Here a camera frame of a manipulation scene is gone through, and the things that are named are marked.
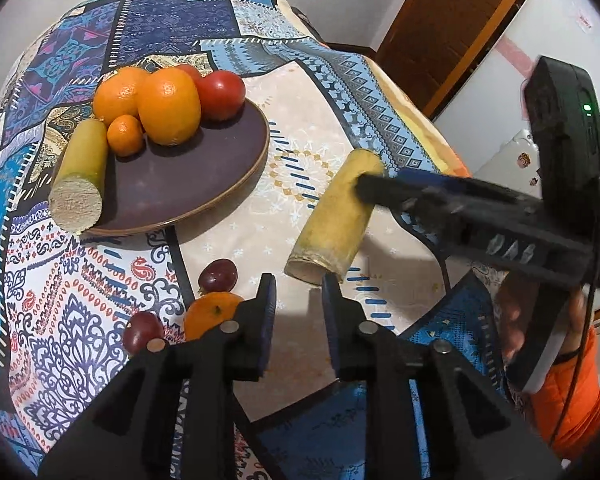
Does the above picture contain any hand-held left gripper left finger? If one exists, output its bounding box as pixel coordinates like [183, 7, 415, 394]
[37, 272, 278, 480]

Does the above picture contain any blue patchwork blanket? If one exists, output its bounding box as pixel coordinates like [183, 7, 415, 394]
[0, 0, 506, 480]

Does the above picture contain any thin black cable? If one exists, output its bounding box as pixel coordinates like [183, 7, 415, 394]
[547, 175, 600, 448]

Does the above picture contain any dark red grape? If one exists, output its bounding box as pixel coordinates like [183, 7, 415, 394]
[198, 258, 240, 294]
[122, 310, 166, 356]

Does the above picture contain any white sliding door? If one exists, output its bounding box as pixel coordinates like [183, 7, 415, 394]
[432, 0, 600, 323]

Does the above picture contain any yellow sugarcane piece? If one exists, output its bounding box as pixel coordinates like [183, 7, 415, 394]
[48, 119, 109, 235]
[284, 149, 386, 286]

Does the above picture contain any dark purple plate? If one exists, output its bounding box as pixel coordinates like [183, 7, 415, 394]
[87, 97, 270, 237]

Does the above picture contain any brown wooden door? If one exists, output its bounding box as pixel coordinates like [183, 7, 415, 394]
[375, 0, 551, 119]

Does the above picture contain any large orange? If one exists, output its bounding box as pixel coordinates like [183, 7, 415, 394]
[92, 66, 152, 127]
[137, 67, 203, 147]

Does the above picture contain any person's right hand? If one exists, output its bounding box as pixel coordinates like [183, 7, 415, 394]
[495, 277, 593, 362]

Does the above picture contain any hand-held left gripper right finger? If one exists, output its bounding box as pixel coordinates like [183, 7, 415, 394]
[321, 274, 566, 480]

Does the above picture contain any small mandarin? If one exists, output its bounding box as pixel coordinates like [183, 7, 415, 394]
[106, 114, 146, 158]
[183, 291, 245, 344]

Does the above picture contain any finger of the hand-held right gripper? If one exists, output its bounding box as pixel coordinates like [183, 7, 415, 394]
[355, 172, 481, 247]
[395, 166, 487, 200]

